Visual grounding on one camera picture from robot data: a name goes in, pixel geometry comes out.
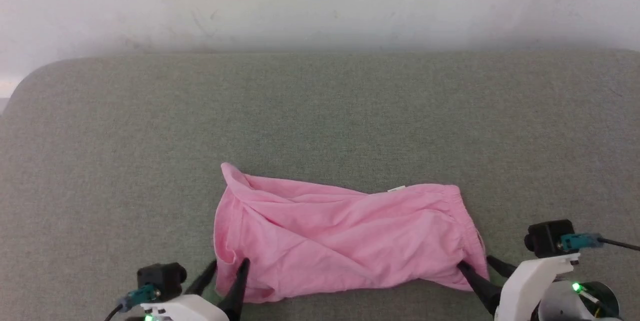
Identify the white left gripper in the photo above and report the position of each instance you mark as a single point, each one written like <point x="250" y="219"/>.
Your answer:
<point x="187" y="309"/>

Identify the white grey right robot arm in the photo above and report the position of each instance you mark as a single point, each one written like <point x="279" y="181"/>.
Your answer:
<point x="580" y="303"/>

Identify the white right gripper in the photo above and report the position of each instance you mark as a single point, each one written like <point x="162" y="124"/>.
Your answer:
<point x="530" y="281"/>

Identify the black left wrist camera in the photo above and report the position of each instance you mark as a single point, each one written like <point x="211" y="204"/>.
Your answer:
<point x="161" y="278"/>

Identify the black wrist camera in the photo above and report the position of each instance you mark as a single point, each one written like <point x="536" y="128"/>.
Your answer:
<point x="546" y="237"/>
<point x="161" y="278"/>

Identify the pink cloth garment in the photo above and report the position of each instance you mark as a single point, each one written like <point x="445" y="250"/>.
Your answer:
<point x="345" y="241"/>

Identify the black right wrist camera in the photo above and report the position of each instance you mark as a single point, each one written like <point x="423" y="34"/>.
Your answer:
<point x="546" y="237"/>

